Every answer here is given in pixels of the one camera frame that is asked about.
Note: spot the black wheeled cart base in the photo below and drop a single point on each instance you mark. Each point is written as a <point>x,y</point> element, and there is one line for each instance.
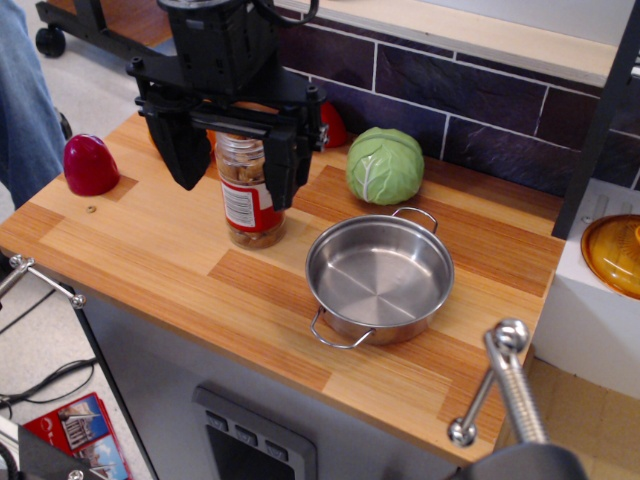
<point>125,28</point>

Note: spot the left metal clamp screw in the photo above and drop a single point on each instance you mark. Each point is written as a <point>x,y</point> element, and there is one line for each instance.
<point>20,266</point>

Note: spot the black shelf post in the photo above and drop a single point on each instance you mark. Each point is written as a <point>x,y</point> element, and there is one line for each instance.
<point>619,76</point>

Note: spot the red postcard booklet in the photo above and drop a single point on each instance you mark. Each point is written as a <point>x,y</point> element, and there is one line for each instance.
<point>82,429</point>

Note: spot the clear almond jar red label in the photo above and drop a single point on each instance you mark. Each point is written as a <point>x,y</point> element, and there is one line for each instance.
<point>251,218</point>

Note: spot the metal clamp screw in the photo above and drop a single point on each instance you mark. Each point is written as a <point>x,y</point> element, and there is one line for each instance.
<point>533,456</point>
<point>20,266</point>

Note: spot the white side cabinet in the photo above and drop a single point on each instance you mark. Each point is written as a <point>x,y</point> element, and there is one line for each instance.
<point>586,328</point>

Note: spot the right metal clamp screw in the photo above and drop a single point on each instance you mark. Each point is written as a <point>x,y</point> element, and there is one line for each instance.
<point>533,456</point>

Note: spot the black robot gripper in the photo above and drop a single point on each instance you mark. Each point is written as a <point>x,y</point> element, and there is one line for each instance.
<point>225,52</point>

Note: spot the grey toy oven panel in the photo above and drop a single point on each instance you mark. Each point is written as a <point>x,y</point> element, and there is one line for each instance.
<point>246,445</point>

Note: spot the magenta toy vegetable half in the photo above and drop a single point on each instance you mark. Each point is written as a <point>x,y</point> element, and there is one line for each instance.
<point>89,167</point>

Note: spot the red toy pepper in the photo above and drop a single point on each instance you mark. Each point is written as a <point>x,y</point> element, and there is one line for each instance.
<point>336,131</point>

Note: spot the blue jeans leg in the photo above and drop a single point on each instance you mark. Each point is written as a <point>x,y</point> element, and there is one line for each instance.
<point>32,141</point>

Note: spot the green toy cabbage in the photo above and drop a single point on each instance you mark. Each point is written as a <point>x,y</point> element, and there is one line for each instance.
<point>384,167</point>

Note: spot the orange toy pumpkin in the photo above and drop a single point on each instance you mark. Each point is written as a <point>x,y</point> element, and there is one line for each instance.
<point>253,106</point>

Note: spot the amber glass lid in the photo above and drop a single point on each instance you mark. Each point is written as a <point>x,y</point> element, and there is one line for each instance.
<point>610,247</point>

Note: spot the stainless steel pot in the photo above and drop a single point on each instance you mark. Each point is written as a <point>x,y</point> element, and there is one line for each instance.
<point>378,279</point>

